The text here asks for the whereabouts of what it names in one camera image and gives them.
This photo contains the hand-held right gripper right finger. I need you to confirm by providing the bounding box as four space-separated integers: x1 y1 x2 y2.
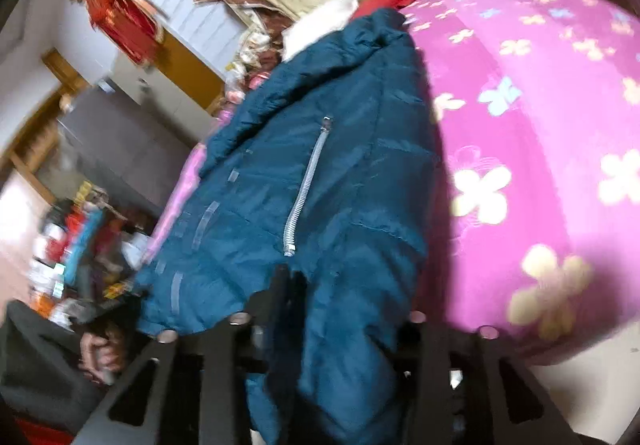
400 309 583 445

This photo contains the pile of packets and bottles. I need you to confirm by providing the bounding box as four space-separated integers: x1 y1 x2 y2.
27 180 153 321

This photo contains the grey cabinet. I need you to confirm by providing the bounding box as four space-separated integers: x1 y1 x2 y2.
52 85 201 231

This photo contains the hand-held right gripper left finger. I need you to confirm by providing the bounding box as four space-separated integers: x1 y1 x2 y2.
75 264 306 445

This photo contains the white folded cloth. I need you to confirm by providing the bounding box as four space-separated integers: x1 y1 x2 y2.
280 0 361 62

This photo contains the wooden door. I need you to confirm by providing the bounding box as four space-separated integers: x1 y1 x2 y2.
150 27 226 113

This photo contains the person's left forearm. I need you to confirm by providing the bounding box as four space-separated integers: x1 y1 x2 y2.
0 300 108 433

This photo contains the red wall decoration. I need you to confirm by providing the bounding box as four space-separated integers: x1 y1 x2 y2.
84 0 163 66

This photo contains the teal puffer jacket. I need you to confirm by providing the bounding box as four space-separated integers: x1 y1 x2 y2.
132 7 451 445

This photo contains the brown floral quilt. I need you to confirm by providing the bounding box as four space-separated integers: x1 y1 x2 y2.
192 0 296 76

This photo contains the person's left hand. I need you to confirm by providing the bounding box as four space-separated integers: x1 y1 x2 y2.
80 329 127 386

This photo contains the pink floral bed sheet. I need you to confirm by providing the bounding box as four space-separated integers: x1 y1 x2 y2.
142 0 640 366

